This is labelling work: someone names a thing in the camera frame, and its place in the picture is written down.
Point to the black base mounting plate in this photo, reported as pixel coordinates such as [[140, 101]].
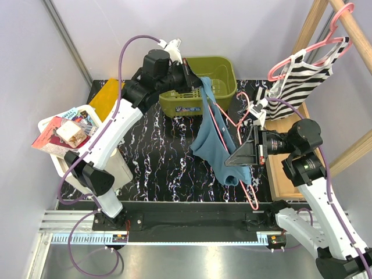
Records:
[[162, 223]]

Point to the black white striped tank top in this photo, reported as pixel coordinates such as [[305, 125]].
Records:
[[301, 78]]

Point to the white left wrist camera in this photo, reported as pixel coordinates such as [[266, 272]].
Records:
[[172, 48]]

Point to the blue tank top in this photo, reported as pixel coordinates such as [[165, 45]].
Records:
[[213, 142]]

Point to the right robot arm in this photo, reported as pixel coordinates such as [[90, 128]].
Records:
[[316, 197]]

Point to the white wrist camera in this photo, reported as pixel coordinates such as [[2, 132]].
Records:
[[172, 48], [257, 111]]

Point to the small cream cube box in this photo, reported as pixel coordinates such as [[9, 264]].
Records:
[[71, 133]]

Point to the aluminium rail frame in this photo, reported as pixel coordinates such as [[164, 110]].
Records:
[[102, 255]]

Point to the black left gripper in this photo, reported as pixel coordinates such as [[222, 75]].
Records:
[[190, 81]]

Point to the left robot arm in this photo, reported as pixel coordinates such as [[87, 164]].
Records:
[[162, 70]]

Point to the thick pink plastic hanger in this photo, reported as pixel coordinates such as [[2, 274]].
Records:
[[308, 29]]

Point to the wooden clothes rack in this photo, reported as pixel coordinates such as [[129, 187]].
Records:
[[342, 108]]

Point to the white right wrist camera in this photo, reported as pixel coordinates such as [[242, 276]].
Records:
[[257, 111]]

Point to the yellow translucent folder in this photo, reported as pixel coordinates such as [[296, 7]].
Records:
[[103, 96]]

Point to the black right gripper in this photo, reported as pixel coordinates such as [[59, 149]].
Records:
[[246, 154]]

